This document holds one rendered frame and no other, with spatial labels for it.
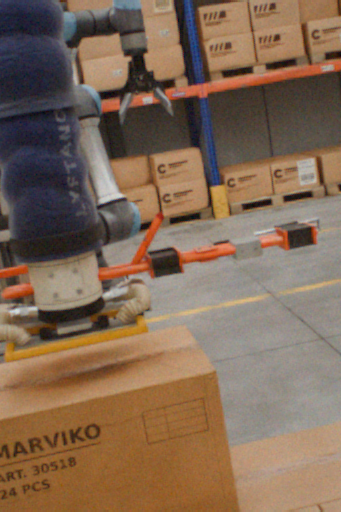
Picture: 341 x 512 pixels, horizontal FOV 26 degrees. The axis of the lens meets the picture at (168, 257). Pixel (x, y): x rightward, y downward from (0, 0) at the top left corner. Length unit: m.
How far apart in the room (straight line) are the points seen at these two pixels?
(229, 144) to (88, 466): 8.94
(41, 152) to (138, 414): 0.65
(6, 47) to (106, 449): 0.94
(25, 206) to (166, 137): 8.67
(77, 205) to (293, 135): 9.11
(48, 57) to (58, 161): 0.23
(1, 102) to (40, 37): 0.17
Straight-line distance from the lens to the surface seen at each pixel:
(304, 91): 10.83
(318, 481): 2.10
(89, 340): 1.78
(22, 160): 1.75
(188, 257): 1.88
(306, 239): 1.95
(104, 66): 9.02
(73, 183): 1.78
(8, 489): 1.86
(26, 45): 1.74
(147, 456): 1.85
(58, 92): 1.77
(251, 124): 10.62
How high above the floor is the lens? 1.59
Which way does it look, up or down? 12 degrees down
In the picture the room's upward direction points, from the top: 10 degrees counter-clockwise
